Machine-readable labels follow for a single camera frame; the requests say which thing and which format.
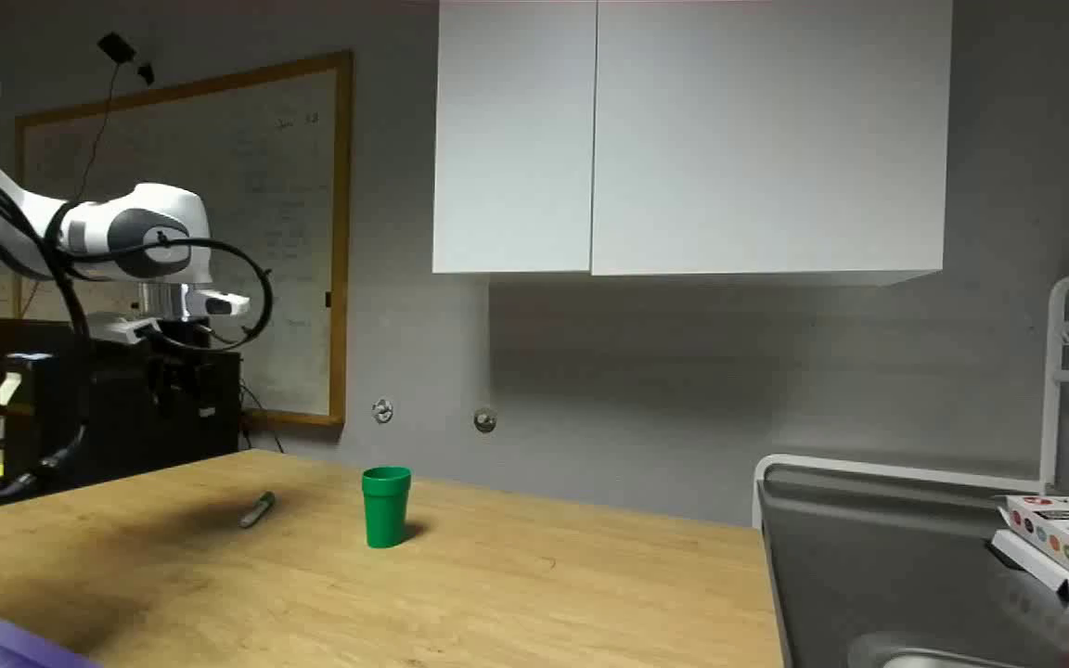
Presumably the wood framed whiteboard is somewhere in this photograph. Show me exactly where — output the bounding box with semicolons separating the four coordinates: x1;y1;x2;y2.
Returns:
12;50;355;437

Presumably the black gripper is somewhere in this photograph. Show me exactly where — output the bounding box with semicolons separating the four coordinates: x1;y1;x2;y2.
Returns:
121;285;253;355

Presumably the grey pen with green cap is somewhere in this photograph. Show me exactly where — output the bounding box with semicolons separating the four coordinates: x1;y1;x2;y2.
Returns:
236;490;278;532

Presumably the black printer box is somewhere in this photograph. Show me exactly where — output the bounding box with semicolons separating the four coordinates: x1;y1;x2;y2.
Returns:
0;314;244;490

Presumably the green plastic cup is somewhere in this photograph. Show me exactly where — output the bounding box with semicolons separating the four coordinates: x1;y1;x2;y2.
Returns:
359;465;416;552

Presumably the black wall mounted camera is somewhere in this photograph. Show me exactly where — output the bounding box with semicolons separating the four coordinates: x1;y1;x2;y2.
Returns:
91;31;161;89

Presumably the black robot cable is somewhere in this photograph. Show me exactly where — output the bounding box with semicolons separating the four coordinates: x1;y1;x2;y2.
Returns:
0;151;278;497

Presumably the white wall cabinet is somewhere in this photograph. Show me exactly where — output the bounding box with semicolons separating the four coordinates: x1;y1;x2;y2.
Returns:
432;0;954;277

